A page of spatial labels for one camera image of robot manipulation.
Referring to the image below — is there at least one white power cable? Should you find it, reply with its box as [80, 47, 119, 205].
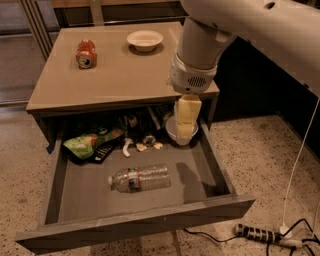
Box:
[279, 98, 320, 239]

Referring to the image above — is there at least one metal window railing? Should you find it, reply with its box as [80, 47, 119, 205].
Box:
[15, 0, 187, 60]

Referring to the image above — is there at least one dark green snack bag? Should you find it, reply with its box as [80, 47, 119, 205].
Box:
[148, 104, 174, 130]

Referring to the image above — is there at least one cream bowl on counter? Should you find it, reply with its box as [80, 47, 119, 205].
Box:
[127, 30, 163, 52]

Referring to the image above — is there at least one white plastic toy mushroom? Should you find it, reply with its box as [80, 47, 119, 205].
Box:
[122, 138, 133, 158]

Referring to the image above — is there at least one orange soda can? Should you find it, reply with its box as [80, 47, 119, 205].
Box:
[76, 39, 96, 69]

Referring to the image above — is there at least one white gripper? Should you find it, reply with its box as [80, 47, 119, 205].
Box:
[169, 54, 217, 140]

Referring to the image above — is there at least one clear plastic water bottle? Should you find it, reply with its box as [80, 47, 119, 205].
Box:
[107, 164, 171, 193]

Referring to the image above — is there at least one beige side table cabinet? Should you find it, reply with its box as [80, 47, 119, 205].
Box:
[25, 21, 220, 149]

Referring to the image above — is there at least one black white power strip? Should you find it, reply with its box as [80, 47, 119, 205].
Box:
[234, 224, 282, 243]

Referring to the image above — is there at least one black can in drawer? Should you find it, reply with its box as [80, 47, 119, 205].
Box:
[142, 134, 156, 147]

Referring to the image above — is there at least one black snack bar wrapper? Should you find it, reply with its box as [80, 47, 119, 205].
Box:
[89, 140, 119, 164]

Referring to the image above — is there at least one green chip bag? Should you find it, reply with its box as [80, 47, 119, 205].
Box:
[63, 127, 124, 160]

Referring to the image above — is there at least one small beige food piece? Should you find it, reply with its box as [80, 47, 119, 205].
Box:
[136, 143, 147, 152]

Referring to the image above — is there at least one black power cable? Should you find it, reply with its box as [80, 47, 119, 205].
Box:
[183, 218, 320, 256]

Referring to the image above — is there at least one open grey wooden drawer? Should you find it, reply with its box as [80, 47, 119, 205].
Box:
[15, 120, 255, 255]

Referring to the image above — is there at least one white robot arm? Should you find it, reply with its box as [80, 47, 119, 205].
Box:
[170, 0, 320, 95]

